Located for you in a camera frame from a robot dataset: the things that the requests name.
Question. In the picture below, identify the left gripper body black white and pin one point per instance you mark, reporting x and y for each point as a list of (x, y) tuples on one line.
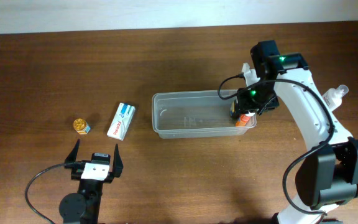
[(77, 175)]

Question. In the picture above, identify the white Panadol box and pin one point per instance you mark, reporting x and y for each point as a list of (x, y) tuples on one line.
[(121, 121)]

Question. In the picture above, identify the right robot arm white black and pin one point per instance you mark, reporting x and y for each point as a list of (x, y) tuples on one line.
[(328, 173)]

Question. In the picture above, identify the orange Redoxon tube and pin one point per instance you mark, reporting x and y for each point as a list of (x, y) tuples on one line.
[(244, 119)]

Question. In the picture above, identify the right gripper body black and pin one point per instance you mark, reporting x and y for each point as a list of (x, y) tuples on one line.
[(239, 109)]

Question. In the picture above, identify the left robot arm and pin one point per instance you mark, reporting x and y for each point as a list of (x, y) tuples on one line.
[(82, 207)]

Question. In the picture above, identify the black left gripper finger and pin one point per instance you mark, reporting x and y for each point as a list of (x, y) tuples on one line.
[(71, 157), (117, 163)]

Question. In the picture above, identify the dark bottle white cap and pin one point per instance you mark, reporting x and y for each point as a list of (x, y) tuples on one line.
[(234, 110)]

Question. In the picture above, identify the gold lid balm jar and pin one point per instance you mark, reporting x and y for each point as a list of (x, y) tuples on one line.
[(81, 126)]

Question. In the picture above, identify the white calamine lotion bottle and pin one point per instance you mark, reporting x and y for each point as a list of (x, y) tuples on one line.
[(333, 97)]

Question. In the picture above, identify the clear plastic container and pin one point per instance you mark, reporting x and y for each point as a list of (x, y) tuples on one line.
[(194, 114)]

